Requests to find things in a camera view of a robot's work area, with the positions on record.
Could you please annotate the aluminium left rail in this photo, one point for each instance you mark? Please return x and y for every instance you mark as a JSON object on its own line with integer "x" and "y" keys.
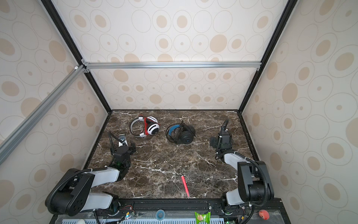
{"x": 17, "y": 136}

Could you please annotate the green snack packet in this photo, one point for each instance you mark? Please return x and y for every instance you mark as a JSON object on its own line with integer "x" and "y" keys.
{"x": 202, "y": 218}

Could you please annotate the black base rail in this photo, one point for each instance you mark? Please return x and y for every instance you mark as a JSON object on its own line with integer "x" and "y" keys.
{"x": 181, "y": 211}

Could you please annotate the black blue headphones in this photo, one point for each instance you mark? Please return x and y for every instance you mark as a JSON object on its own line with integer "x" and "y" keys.
{"x": 180, "y": 133}

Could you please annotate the aluminium back rail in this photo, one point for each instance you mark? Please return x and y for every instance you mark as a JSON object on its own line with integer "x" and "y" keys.
{"x": 173, "y": 65}

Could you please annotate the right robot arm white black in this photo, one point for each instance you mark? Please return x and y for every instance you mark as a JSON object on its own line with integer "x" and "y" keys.
{"x": 253, "y": 182}

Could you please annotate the blue tape roll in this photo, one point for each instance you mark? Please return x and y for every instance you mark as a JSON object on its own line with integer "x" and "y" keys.
{"x": 160, "y": 215}

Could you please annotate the aluminium rail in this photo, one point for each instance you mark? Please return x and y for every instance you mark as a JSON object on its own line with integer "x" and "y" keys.
{"x": 173, "y": 65}
{"x": 17, "y": 136}

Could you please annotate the black corner frame post right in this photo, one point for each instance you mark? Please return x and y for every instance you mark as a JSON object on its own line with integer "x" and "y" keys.
{"x": 289, "y": 8}

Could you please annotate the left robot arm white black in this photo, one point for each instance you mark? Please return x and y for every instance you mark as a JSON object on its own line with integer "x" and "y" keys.
{"x": 72, "y": 194}

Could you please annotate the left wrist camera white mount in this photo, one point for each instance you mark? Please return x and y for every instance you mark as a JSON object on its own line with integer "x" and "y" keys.
{"x": 122, "y": 140}

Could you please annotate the black corner frame post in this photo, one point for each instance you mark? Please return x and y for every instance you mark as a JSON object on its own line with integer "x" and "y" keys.
{"x": 56, "y": 19}
{"x": 289, "y": 8}

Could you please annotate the black corner frame post left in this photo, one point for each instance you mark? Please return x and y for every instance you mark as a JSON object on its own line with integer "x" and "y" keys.
{"x": 56, "y": 19}

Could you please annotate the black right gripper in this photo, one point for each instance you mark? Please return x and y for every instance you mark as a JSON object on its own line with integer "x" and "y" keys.
{"x": 215, "y": 141}

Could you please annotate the red round object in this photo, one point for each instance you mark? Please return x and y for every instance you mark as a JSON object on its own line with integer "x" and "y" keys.
{"x": 264, "y": 214}

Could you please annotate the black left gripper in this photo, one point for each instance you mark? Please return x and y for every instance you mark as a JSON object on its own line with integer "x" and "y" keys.
{"x": 131, "y": 149}

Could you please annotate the pink marker pen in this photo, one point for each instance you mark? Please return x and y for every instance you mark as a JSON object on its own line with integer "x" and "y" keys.
{"x": 185, "y": 187}

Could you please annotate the white black headphones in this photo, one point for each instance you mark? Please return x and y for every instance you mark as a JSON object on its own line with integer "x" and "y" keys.
{"x": 151, "y": 126}

